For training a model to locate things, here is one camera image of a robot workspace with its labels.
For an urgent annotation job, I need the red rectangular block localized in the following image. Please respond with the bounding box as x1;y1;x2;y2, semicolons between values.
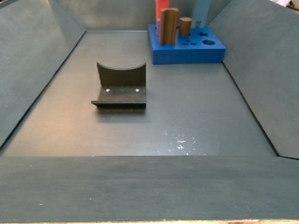
155;0;170;19

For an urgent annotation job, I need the blue shape sorting board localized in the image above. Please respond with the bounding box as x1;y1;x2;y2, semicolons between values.
148;24;226;65

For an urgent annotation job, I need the black curved holder stand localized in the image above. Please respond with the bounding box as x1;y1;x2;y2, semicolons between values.
91;63;146;109

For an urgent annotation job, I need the tall brown notched block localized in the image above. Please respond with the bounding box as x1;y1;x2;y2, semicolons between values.
159;8;179;46

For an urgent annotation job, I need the purple square block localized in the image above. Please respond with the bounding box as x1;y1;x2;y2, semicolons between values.
156;18;162;37

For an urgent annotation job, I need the brown cylinder peg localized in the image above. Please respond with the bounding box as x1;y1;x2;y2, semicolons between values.
180;17;192;36

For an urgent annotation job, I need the light blue rounded block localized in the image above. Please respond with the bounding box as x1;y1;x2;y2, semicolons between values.
191;0;211;28

